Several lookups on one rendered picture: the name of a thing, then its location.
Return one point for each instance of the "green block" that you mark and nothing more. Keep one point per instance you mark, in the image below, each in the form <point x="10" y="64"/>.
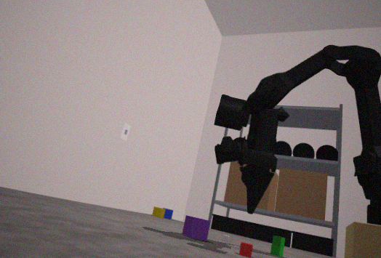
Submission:
<point x="277" y="250"/>
<point x="278" y="241"/>

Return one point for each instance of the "purple block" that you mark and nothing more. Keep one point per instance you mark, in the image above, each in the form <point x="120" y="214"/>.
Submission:
<point x="196" y="228"/>

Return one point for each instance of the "red block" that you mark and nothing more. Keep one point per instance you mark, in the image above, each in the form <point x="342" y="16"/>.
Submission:
<point x="246" y="249"/>

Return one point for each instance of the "blue block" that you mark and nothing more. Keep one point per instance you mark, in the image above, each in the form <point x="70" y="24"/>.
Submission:
<point x="168" y="213"/>

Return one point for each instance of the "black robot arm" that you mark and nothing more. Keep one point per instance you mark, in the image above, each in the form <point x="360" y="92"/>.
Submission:
<point x="362" y="72"/>

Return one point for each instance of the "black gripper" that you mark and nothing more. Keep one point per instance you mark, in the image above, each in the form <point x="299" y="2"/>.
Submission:
<point x="259" y="159"/>

